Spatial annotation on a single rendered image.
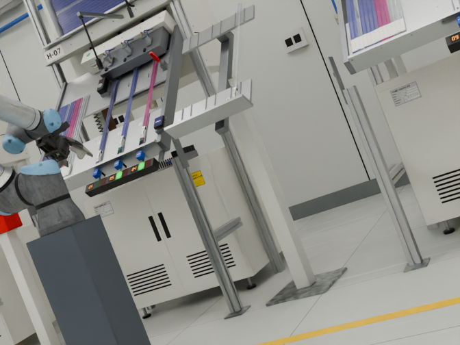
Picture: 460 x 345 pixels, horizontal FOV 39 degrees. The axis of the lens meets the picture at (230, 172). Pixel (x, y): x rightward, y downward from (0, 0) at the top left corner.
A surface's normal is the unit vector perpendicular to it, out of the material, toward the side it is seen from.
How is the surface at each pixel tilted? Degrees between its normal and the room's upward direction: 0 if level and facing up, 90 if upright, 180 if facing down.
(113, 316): 90
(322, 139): 90
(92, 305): 90
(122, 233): 90
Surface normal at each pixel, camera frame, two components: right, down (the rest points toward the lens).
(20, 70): -0.39, 0.18
